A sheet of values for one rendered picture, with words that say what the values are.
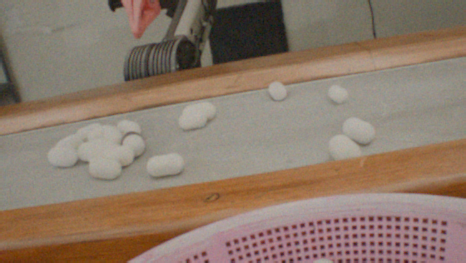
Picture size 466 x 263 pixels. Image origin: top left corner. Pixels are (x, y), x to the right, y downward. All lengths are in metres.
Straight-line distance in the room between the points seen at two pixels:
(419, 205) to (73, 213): 0.21
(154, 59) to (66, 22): 1.98
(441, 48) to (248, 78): 0.28
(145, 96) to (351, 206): 0.43
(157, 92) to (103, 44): 2.13
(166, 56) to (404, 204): 0.68
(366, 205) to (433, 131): 0.17
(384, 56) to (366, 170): 0.36
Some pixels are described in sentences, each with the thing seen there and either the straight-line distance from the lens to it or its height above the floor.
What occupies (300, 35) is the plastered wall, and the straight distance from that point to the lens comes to 2.52.
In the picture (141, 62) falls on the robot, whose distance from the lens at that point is 0.88.
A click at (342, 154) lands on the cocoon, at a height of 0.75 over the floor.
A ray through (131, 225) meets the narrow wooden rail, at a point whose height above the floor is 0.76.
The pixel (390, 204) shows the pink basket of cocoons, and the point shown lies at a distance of 0.24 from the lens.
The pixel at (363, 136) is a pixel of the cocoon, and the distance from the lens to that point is 0.37.
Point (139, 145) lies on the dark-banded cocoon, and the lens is 0.43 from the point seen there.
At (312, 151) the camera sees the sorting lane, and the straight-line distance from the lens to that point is 0.37.
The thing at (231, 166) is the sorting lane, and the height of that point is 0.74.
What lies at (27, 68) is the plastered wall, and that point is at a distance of 3.01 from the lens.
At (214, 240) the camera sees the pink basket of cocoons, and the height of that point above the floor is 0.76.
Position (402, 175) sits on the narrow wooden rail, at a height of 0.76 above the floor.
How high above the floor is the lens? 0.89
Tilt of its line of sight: 19 degrees down
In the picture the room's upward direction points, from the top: 11 degrees counter-clockwise
